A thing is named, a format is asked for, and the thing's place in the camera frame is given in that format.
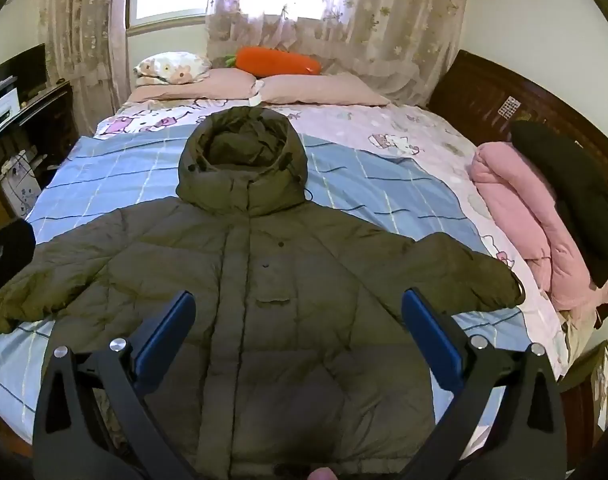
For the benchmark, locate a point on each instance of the dark wooden desk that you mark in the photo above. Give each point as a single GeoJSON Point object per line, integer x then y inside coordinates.
{"type": "Point", "coordinates": [54, 115]}

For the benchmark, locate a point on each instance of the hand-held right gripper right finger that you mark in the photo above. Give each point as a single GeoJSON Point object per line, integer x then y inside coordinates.
{"type": "Point", "coordinates": [428, 331]}

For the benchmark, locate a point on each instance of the pink folded quilt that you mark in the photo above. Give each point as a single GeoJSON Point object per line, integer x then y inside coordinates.
{"type": "Point", "coordinates": [513, 210]}

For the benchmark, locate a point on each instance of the blue checked blanket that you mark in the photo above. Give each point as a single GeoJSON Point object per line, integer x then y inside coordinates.
{"type": "Point", "coordinates": [109, 175]}

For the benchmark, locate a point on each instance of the dark wooden headboard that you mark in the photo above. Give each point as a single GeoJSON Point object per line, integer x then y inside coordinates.
{"type": "Point", "coordinates": [478, 90]}

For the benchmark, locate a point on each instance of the beige lace curtain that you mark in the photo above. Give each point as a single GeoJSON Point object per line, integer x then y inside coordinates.
{"type": "Point", "coordinates": [383, 35]}
{"type": "Point", "coordinates": [74, 35]}

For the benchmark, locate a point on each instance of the cartoon print bed sheet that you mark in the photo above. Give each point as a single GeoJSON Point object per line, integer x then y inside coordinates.
{"type": "Point", "coordinates": [344, 125]}

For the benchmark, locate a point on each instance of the olive green hooded puffer jacket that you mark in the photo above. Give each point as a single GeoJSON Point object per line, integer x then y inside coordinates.
{"type": "Point", "coordinates": [294, 270]}

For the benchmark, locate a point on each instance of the black monitor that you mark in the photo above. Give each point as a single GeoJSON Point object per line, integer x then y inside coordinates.
{"type": "Point", "coordinates": [29, 67]}

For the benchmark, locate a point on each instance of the orange carrot plush toy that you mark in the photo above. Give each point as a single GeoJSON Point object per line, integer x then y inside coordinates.
{"type": "Point", "coordinates": [274, 60]}

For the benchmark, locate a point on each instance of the floral print pillow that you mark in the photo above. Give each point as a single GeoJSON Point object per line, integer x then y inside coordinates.
{"type": "Point", "coordinates": [169, 67]}

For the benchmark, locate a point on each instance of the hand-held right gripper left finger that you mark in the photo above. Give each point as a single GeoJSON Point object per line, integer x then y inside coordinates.
{"type": "Point", "coordinates": [169, 331]}

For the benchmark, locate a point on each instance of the black garment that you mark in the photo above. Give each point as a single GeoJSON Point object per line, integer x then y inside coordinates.
{"type": "Point", "coordinates": [558, 170]}

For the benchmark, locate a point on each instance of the sticker sheet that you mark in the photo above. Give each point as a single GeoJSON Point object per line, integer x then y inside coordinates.
{"type": "Point", "coordinates": [508, 107]}

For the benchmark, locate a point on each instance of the pink pillow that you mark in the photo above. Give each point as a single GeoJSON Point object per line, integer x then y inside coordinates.
{"type": "Point", "coordinates": [219, 85]}
{"type": "Point", "coordinates": [319, 90]}

